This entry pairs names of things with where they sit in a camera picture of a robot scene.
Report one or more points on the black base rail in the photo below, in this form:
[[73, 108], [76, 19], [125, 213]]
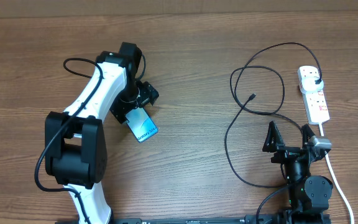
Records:
[[248, 219]]

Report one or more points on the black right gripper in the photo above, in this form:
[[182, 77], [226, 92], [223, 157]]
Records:
[[284, 152]]

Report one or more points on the white power strip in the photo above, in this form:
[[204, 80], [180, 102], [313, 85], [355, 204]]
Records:
[[315, 103]]

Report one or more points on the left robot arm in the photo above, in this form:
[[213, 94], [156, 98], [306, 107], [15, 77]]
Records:
[[75, 156]]

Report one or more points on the white charger adapter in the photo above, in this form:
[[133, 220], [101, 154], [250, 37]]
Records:
[[310, 85]]

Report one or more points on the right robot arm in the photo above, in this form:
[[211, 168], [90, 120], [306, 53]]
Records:
[[308, 194]]

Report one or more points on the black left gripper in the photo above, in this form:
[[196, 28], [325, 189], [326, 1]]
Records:
[[148, 93]]

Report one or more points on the Galaxy smartphone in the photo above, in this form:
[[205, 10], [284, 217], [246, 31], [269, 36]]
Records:
[[141, 124]]

